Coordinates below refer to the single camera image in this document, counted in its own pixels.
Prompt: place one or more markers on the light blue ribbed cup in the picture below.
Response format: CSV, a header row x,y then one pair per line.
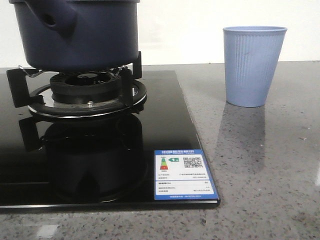
x,y
251,55

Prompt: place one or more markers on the black pot support grate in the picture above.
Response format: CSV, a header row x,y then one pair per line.
x,y
131,98

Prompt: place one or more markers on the dark blue cooking pot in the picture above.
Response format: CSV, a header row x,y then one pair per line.
x,y
78,35

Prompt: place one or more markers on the blue energy label sticker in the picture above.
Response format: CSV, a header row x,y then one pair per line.
x,y
183,174

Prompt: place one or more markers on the black gas burner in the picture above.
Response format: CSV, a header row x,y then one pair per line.
x,y
74,88

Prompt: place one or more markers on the black glass gas stove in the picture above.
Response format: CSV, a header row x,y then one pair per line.
x,y
95,163

